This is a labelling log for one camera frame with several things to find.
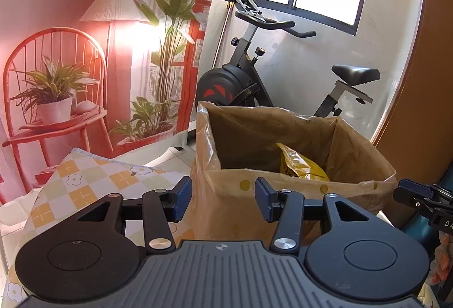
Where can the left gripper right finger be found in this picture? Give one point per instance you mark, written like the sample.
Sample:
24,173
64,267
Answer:
285,208

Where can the printed room backdrop poster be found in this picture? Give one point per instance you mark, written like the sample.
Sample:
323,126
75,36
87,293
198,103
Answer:
70,70

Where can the checkered floral tablecloth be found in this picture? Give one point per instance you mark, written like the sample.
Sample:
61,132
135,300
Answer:
81,179

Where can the yellow chip bag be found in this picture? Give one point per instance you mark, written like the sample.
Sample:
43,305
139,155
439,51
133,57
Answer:
295,165

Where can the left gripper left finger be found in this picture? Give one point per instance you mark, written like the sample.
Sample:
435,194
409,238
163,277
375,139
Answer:
161,207

